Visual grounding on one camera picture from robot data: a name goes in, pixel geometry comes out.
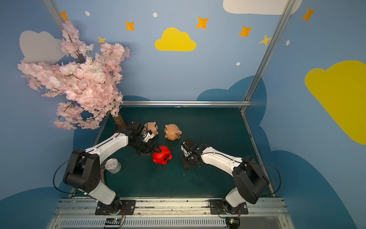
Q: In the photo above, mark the red piggy bank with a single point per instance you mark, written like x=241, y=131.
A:
x=163, y=156

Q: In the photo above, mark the right small circuit board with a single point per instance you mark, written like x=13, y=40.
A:
x=232, y=223

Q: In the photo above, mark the aluminium back frame bar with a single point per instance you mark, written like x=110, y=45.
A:
x=186, y=103

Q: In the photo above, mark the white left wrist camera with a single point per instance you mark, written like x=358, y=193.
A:
x=148, y=135

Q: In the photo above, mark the aluminium left corner post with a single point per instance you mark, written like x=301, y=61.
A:
x=61, y=19

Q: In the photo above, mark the small circuit board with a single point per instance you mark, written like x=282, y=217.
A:
x=113, y=223
x=232, y=223

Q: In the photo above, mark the aluminium right corner post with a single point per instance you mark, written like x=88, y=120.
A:
x=280, y=27

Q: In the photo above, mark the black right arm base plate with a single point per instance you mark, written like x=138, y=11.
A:
x=221, y=207

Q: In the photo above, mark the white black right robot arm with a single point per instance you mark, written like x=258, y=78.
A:
x=250, y=180

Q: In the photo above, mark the aluminium corner post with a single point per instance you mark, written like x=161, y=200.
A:
x=280, y=27
x=61, y=19

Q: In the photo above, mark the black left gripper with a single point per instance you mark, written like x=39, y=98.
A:
x=147, y=146

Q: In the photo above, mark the pink piggy bank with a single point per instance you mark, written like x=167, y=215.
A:
x=151, y=126

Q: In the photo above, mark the aluminium front rail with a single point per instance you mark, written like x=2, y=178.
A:
x=171, y=213

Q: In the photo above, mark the pink cherry blossom tree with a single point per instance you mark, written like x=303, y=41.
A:
x=90, y=87

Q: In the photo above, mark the clear round plastic jar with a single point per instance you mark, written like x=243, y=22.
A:
x=113, y=165

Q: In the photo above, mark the left small circuit board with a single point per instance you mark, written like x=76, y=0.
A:
x=113, y=223

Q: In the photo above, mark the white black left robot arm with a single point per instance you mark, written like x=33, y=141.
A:
x=83, y=171

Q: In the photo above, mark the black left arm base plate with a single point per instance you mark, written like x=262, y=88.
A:
x=118, y=207

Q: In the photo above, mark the peach piggy bank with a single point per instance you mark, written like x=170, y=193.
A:
x=172, y=132

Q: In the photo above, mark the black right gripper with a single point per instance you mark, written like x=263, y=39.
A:
x=188, y=157

